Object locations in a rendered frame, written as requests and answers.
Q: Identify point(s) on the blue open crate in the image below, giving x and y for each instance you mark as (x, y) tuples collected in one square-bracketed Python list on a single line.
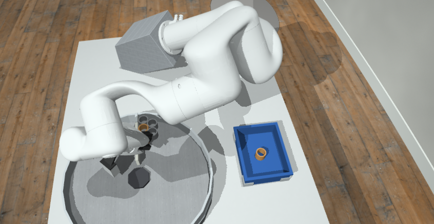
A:
[(274, 167)]

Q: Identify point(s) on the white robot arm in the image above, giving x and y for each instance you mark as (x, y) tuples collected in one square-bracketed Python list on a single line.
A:
[(219, 46)]

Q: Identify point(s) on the grey metal bushing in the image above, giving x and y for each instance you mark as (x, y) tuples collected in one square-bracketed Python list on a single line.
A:
[(143, 118), (153, 129), (152, 121)]

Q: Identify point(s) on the bronze bushing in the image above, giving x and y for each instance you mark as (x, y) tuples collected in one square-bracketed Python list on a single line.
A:
[(143, 126), (260, 150)]

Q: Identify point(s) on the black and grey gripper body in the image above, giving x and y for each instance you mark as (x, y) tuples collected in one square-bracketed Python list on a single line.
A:
[(135, 139)]

